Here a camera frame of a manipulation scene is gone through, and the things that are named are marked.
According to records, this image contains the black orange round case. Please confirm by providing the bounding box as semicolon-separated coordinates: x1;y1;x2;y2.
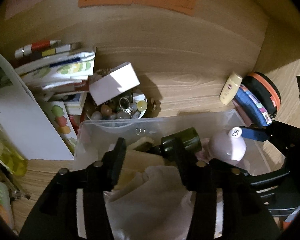
244;72;282;119

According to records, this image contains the pale pink bottle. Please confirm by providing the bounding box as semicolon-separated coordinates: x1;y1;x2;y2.
208;127;247;162

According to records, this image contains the white cloth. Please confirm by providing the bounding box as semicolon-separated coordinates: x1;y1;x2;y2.
104;165;198;240

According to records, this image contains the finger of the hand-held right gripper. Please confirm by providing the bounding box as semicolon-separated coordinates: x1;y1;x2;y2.
240;169;290;187
239;126;274;142

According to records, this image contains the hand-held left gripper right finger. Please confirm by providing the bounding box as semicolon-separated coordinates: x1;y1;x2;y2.
171;138;284;240

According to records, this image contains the white booklet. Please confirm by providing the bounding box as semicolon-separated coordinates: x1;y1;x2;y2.
0;47;74;160

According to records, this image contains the clear plastic jar with lid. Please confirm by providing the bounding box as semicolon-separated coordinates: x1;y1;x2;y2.
120;148;180;188

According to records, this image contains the green glass bottle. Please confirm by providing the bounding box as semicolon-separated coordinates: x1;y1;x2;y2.
161;127;202;159

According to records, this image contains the clear plastic storage box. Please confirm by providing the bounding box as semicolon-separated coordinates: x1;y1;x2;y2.
74;109;287;240

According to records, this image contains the glass bowl of beads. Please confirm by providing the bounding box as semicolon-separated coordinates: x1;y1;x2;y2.
86;88;148;128

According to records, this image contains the fruit print book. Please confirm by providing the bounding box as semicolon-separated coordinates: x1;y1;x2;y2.
46;101;78;155

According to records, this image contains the wooden desktop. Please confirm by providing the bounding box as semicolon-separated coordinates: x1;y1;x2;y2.
0;70;300;230

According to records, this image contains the white cardboard box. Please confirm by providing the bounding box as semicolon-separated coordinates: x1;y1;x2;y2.
89;62;140;106

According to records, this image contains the blue pencil case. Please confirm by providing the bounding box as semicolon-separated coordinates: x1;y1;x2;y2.
232;84;272;127

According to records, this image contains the yellow-green plastic bottle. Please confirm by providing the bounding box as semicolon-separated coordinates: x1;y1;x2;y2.
0;120;28;175

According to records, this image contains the metal keyring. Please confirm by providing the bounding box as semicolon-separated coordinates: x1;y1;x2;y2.
119;97;134;114

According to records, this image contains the green orange white tube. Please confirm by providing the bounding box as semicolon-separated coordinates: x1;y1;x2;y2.
0;178;14;230

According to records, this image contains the stack of books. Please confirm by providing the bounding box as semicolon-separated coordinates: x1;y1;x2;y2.
14;42;97;130

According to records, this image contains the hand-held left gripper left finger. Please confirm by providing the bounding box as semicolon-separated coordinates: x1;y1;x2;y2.
19;137;127;240

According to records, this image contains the small cream bottle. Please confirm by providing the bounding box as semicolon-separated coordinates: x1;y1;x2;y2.
219;72;243;105

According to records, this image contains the red white tube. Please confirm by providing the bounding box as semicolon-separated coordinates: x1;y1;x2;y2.
14;39;62;58

